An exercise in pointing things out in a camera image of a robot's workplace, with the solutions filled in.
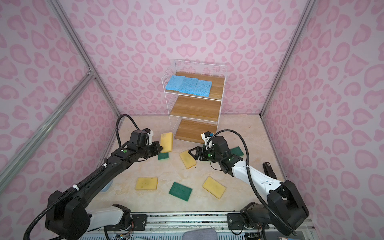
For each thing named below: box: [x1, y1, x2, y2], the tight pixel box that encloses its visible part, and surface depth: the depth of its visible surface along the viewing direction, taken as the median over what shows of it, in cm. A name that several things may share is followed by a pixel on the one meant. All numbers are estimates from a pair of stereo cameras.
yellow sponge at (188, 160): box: [179, 150, 197, 169], surface depth 96 cm
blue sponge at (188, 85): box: [178, 76, 199, 95], surface depth 77 cm
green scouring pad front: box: [168, 182, 193, 202], surface depth 84 cm
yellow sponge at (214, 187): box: [202, 176, 227, 200], surface depth 85 cm
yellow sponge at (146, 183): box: [135, 176, 158, 191], surface depth 87 cm
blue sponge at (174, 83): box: [165, 75, 185, 92], surface depth 78 cm
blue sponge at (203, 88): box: [193, 80, 213, 98], surface depth 75 cm
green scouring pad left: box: [158, 152, 170, 161], surface depth 96 cm
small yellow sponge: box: [160, 132, 173, 153], surface depth 86 cm
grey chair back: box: [170, 224, 230, 233], surface depth 74 cm
